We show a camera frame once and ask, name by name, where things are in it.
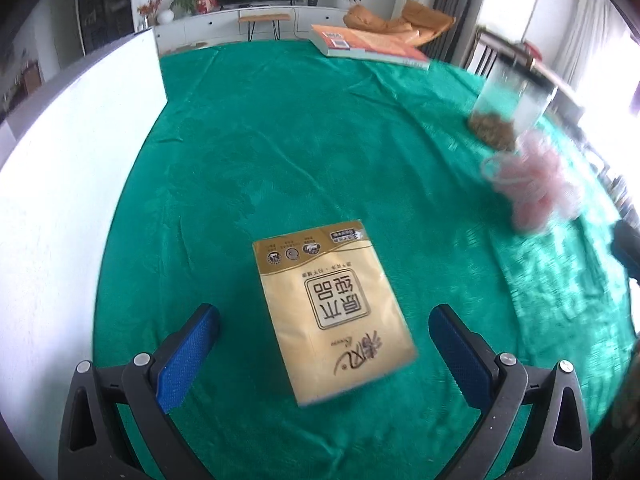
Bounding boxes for pink bath pouf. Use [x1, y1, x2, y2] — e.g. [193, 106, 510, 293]
[481, 130, 583, 235]

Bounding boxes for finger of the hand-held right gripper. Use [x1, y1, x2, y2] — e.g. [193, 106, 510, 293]
[613, 219, 640, 281]

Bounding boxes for white storage box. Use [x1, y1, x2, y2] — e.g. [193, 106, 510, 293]
[0, 29, 168, 436]

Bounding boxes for green patterned tablecloth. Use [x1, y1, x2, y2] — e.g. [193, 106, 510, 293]
[92, 40, 638, 480]

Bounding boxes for small wooden bench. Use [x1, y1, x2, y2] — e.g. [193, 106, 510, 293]
[238, 12, 292, 42]

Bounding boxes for tall dark display cabinet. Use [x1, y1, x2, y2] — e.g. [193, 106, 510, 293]
[75, 0, 135, 56]

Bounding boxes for orange lounge chair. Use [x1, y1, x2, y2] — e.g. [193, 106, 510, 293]
[343, 0, 457, 51]

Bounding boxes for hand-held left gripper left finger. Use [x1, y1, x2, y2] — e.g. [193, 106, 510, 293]
[59, 303, 221, 480]

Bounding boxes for white television cabinet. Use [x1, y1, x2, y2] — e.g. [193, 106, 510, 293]
[152, 5, 356, 56]

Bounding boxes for red flowers in vase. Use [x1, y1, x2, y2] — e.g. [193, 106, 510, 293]
[137, 0, 166, 28]

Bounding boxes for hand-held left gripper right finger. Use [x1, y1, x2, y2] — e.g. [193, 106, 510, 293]
[428, 304, 594, 480]

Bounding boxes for yellow tissue pack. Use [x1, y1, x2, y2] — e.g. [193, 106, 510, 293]
[252, 219, 419, 407]

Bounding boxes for white sheer curtain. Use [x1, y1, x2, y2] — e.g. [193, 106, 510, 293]
[555, 0, 626, 91]

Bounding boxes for grey curtain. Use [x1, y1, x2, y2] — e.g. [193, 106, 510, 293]
[432, 0, 488, 66]

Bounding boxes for clear plastic jar dark lid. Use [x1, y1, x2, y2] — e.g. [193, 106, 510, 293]
[468, 52, 558, 152]

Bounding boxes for orange book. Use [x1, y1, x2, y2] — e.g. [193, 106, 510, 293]
[308, 24, 432, 71]

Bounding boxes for dark wooden chair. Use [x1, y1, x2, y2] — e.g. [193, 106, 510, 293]
[470, 25, 583, 116]

